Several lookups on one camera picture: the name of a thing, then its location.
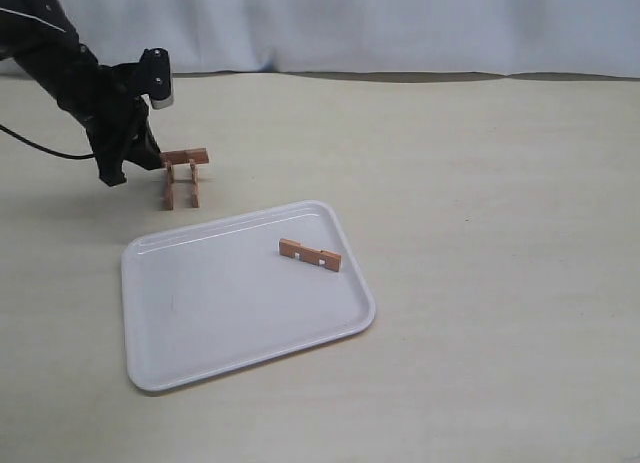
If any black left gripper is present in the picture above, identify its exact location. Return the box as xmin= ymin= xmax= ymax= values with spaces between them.
xmin=74 ymin=63 xmax=165 ymax=186

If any wooden notched bar front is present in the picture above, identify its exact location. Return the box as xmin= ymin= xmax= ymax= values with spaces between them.
xmin=278 ymin=238 xmax=342 ymax=272

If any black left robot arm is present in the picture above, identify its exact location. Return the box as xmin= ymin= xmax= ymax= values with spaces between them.
xmin=1 ymin=0 xmax=173 ymax=187

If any white plastic tray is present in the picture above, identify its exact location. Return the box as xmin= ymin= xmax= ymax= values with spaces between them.
xmin=121 ymin=200 xmax=376 ymax=393

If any white backdrop cloth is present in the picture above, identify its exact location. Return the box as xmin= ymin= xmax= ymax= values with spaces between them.
xmin=59 ymin=0 xmax=639 ymax=78

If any black cable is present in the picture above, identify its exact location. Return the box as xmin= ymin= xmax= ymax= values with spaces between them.
xmin=0 ymin=124 xmax=96 ymax=160

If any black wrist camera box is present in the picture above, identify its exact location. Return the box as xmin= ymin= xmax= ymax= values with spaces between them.
xmin=134 ymin=48 xmax=173 ymax=110

